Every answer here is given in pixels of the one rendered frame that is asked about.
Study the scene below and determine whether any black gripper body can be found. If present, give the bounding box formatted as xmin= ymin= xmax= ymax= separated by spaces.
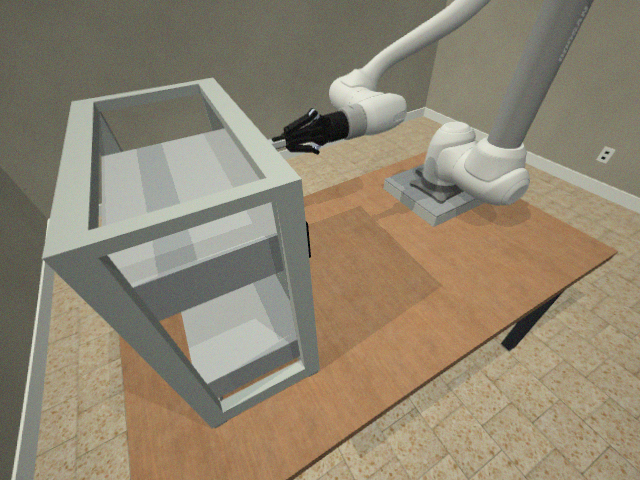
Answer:
xmin=309 ymin=111 xmax=349 ymax=146

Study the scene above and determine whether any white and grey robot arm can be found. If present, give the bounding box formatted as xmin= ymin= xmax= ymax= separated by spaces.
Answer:
xmin=329 ymin=0 xmax=594 ymax=206

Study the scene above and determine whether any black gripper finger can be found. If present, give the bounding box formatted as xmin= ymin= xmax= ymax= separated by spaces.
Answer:
xmin=273 ymin=135 xmax=324 ymax=154
xmin=268 ymin=108 xmax=324 ymax=146

